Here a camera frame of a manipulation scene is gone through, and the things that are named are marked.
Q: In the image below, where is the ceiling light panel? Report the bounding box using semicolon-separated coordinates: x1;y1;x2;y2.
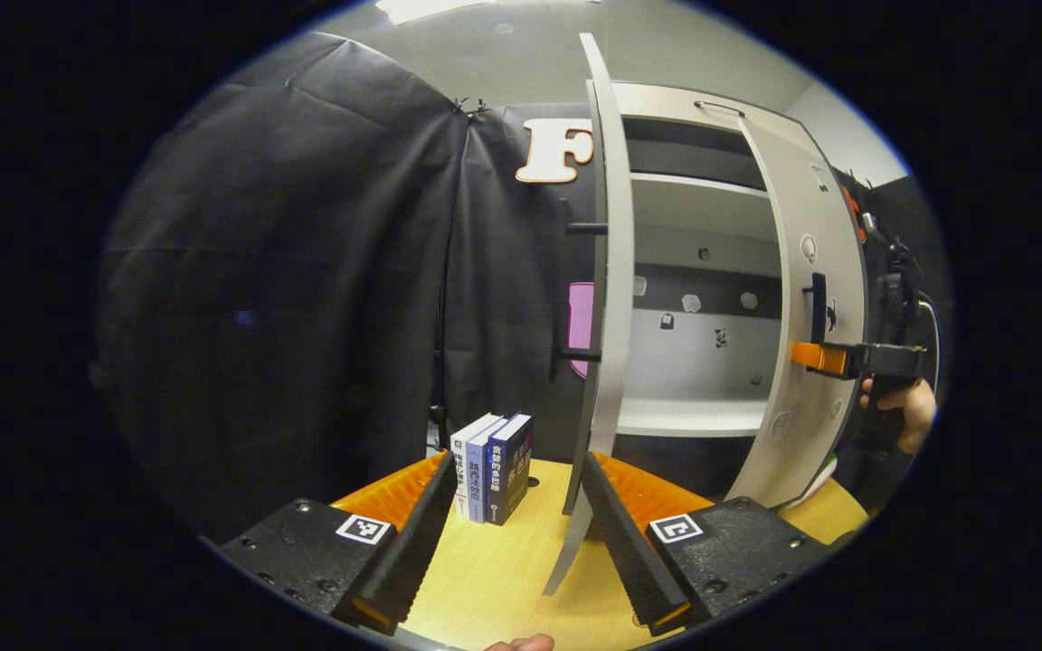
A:
374;0;603;26

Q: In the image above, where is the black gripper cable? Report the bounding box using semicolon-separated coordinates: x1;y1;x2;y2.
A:
914;289;943;395

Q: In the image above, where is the blue book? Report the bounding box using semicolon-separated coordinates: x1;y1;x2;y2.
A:
465;416;513;525

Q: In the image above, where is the watermelon slice toy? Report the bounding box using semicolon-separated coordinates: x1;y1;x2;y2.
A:
788;452;840;509

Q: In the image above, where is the white and grey cabinet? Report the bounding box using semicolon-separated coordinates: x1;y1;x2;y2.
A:
589;80;848;480

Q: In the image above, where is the cat sticker white cabinet door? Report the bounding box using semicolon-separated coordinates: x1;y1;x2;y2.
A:
725;113;870;509

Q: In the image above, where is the black door handle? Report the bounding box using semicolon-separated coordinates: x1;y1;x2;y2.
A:
550;222;609;382

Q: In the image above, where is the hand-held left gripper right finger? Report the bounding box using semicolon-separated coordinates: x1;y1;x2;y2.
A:
582;450;834;637

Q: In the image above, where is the white book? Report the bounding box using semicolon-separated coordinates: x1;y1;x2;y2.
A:
450;412;506;521

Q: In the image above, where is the dark navy book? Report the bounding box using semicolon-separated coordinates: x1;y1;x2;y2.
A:
485;413;535;527

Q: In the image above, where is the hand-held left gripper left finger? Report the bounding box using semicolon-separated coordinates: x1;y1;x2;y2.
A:
218;450;459;634

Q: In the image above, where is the black backdrop cloth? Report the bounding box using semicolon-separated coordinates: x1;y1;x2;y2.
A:
91;32;952;543

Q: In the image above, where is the white cabinet drawer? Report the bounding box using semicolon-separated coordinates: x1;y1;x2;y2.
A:
611;81;813;138

